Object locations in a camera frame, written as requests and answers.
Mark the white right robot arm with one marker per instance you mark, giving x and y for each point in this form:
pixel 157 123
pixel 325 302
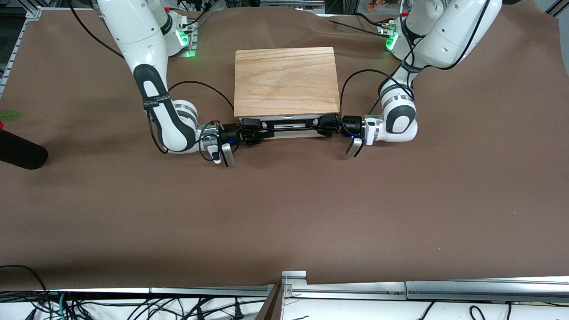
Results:
pixel 133 35

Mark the black foam cylinder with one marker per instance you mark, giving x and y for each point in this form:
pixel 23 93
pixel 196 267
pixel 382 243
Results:
pixel 22 153

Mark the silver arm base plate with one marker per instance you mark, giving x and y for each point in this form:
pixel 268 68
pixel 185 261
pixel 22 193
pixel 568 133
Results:
pixel 193 44
pixel 385 31

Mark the grey camera support strut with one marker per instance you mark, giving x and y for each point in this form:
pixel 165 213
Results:
pixel 272 306

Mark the green leaf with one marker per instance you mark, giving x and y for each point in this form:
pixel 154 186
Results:
pixel 11 115

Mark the brown table cover sheet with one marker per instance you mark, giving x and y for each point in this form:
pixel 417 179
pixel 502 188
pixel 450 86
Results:
pixel 178 213

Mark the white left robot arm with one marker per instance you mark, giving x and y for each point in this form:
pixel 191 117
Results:
pixel 453 31

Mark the wooden drawer cabinet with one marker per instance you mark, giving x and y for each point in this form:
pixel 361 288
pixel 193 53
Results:
pixel 284 80

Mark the silver camera mount bracket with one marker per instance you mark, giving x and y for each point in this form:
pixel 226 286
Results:
pixel 294 278

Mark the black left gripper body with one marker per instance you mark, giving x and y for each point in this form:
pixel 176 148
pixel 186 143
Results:
pixel 351 125

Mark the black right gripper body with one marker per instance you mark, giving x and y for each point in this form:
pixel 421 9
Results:
pixel 230 132

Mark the aluminium frame rail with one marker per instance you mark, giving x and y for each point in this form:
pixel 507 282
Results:
pixel 18 44
pixel 213 291
pixel 489 291
pixel 346 291

